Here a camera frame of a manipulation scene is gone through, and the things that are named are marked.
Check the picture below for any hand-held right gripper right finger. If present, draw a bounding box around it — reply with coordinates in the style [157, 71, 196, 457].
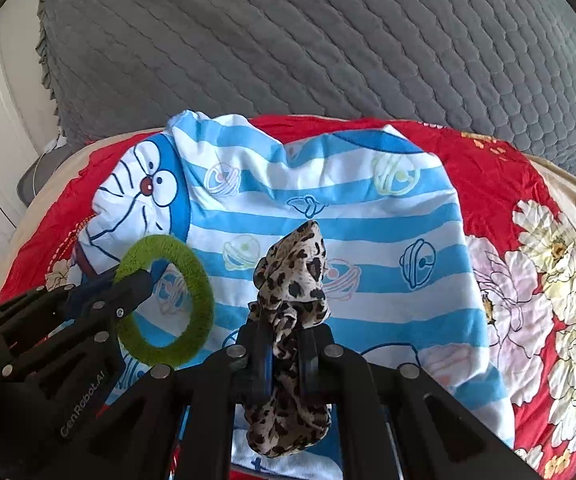
[295, 322, 544, 480]

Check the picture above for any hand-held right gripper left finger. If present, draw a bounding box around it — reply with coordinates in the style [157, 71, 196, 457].
[80, 319, 275, 480]

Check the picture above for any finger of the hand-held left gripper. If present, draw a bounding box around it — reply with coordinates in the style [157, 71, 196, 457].
[70, 269, 155, 347]
[0, 277, 118, 347]

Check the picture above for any grey padded stool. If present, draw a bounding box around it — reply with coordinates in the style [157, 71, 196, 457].
[16, 149, 71, 207]

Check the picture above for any green fuzzy ring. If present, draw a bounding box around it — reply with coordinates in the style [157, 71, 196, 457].
[113, 234, 216, 367]

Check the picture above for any red floral blanket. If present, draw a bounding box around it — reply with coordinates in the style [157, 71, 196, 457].
[0, 114, 576, 480]

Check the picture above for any blue striped cartoon cloth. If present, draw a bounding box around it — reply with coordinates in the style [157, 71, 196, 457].
[65, 109, 515, 479]

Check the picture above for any leopard print scrunchie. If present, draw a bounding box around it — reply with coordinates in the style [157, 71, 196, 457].
[242, 219, 333, 460]

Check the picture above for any grey quilted cover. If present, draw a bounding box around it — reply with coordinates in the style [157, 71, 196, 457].
[35, 0, 576, 186]

